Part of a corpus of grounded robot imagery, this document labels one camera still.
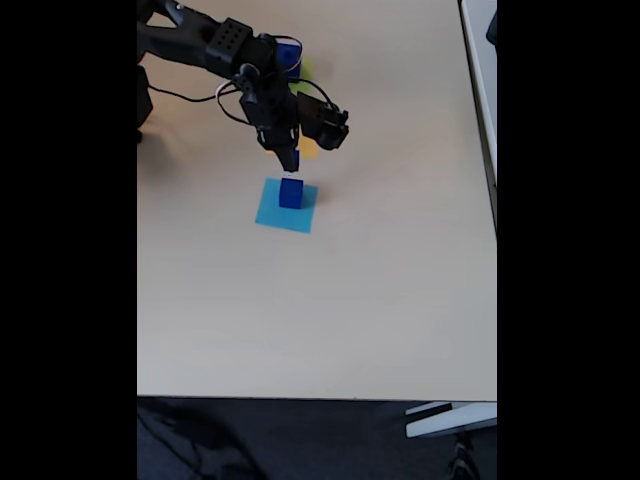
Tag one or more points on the small blue cube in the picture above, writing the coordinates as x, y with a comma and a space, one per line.
297, 160

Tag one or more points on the medium blue cube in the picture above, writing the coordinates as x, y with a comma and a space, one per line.
291, 195

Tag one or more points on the large blue cube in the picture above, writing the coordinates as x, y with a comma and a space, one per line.
289, 52

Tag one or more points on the orange paper square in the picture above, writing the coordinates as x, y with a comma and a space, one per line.
309, 150

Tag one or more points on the green paper square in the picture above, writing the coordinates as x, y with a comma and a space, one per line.
306, 67

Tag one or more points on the light blue paper square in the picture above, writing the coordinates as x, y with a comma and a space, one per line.
270, 217

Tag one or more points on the white neighbouring table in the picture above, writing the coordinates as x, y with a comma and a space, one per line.
482, 75

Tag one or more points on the dark blue chair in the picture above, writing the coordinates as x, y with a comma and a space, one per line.
493, 27

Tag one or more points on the white table leg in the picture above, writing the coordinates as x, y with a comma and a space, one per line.
450, 422

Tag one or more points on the black camera box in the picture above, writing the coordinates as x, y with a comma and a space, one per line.
325, 122

